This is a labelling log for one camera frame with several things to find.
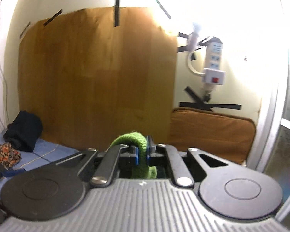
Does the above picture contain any white power strip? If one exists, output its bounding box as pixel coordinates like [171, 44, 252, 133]
[186, 26, 226, 95]

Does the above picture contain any wooden headboard panel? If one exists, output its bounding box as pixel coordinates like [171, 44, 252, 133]
[18, 7, 177, 150]

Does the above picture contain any brown cushion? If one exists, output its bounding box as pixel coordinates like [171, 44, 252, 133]
[166, 107, 256, 164]

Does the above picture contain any blue bed sheet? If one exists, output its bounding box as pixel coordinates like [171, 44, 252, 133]
[0, 133, 78, 192]

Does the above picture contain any green navy striped sweater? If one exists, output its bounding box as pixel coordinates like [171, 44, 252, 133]
[109, 131, 158, 180]

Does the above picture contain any black folded garment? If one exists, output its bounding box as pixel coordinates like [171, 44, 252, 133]
[3, 111, 43, 152]

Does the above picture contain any floral patterned cloth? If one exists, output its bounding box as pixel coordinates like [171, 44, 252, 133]
[0, 143, 22, 169]

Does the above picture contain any aluminium window frame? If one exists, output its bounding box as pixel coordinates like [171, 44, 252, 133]
[257, 0, 290, 230]

